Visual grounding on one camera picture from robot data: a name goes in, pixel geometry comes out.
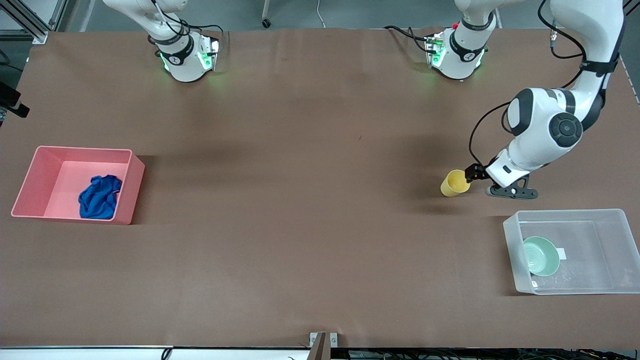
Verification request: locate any black right arm base cable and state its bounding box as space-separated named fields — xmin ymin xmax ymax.
xmin=148 ymin=0 xmax=226 ymax=38

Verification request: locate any black arm base cable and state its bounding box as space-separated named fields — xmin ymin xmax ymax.
xmin=383 ymin=25 xmax=432 ymax=53
xmin=148 ymin=0 xmax=226 ymax=38

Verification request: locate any yellow plastic cup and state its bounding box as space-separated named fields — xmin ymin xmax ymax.
xmin=440 ymin=169 xmax=472 ymax=198

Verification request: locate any grey metal table bracket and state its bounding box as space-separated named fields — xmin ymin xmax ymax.
xmin=309 ymin=332 xmax=339 ymax=360

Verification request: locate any mint green bowl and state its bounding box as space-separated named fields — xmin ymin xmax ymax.
xmin=522 ymin=236 xmax=561 ymax=278

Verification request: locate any aluminium frame profile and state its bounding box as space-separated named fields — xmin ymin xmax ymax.
xmin=0 ymin=0 xmax=69 ymax=45

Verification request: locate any blue cloth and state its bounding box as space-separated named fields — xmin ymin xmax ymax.
xmin=78 ymin=174 xmax=123 ymax=220

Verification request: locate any pink plastic bin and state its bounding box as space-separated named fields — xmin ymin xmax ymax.
xmin=11 ymin=145 xmax=146 ymax=226

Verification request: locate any clear plastic storage box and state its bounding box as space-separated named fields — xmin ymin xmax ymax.
xmin=503 ymin=208 xmax=640 ymax=296

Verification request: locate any black left arm base cable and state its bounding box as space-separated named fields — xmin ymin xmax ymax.
xmin=383 ymin=25 xmax=432 ymax=53

